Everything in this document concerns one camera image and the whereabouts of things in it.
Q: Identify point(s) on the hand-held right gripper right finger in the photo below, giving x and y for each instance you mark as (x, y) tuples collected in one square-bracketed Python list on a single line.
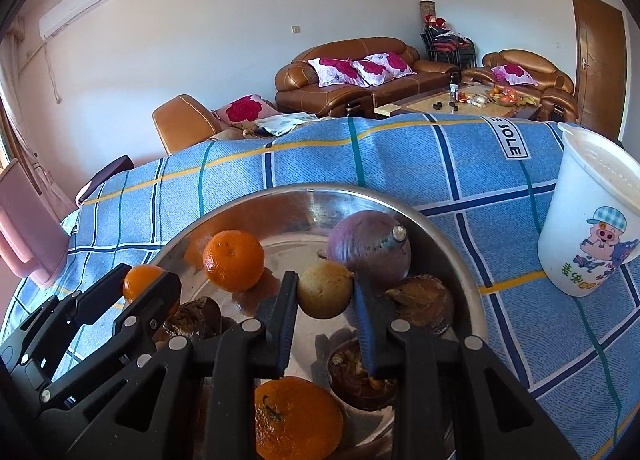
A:
[(367, 335)]

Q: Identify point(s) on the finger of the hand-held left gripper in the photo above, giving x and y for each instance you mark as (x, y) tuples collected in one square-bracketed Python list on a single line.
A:
[(150, 305), (95, 292)]

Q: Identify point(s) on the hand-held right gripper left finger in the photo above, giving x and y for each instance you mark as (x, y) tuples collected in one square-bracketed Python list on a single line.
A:
[(287, 325)]

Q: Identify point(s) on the small orange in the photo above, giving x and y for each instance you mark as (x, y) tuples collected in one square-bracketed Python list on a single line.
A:
[(233, 260), (140, 282)]

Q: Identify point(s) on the dark brown water chestnut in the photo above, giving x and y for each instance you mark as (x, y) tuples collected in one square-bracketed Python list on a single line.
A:
[(192, 320), (422, 305), (350, 370)]

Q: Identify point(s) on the tiny kumquat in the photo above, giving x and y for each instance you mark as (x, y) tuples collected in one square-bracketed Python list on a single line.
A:
[(377, 383)]

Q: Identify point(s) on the brown kiwi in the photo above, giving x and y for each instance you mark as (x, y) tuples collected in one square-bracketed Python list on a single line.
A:
[(325, 290)]

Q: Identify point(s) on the purple red onion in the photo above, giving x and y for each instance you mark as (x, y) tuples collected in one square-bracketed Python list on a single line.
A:
[(360, 245)]

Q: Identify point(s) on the large orange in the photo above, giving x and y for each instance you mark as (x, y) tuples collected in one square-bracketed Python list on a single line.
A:
[(297, 417)]

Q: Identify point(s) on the stainless steel bowl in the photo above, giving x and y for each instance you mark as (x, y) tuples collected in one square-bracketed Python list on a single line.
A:
[(300, 210)]

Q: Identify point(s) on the pink kettle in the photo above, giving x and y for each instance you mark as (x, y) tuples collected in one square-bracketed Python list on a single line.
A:
[(25, 240)]

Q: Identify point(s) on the dark maroon stool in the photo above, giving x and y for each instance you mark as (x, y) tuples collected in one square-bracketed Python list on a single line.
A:
[(107, 169)]

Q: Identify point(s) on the blue plaid blanket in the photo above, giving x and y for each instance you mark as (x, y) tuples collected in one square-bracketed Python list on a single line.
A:
[(450, 174)]

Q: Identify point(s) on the tan leather sofa section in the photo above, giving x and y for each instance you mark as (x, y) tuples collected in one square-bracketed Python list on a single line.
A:
[(180, 124)]

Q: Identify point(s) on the white crumpled cloth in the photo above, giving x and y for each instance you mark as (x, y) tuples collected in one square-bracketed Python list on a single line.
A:
[(285, 123)]

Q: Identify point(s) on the pink pillow with red rose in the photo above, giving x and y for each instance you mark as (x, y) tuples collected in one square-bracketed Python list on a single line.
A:
[(242, 109)]

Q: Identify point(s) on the white cartoon print cup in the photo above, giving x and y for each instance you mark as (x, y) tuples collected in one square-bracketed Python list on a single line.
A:
[(575, 220)]

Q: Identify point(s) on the coffee table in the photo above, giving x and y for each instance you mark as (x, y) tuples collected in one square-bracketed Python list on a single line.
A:
[(415, 102)]

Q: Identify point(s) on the long brown leather sofa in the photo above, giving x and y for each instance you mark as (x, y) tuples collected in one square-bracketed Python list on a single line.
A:
[(400, 89)]

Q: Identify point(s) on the small glass jar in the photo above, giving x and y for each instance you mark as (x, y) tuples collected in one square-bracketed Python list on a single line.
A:
[(453, 93)]

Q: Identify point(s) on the white pillow with magenta flowers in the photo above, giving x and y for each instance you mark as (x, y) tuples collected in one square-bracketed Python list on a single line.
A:
[(335, 72), (392, 64), (515, 73), (370, 73)]

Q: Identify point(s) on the pile of colourful snacks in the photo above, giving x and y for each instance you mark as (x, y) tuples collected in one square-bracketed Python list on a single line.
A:
[(500, 97)]

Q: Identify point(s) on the white air conditioner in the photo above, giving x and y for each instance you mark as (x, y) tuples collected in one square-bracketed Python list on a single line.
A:
[(75, 7)]

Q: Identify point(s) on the stack of dark chairs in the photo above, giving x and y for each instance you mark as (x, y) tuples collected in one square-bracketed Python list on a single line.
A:
[(450, 47)]

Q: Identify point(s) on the brown leather armchair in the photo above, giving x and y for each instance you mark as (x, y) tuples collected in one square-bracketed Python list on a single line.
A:
[(530, 59)]

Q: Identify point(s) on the tall brown vase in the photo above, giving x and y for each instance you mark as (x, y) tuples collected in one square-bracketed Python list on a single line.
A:
[(426, 12)]

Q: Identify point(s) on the brown wooden door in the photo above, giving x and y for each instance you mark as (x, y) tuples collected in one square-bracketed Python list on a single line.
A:
[(597, 64)]

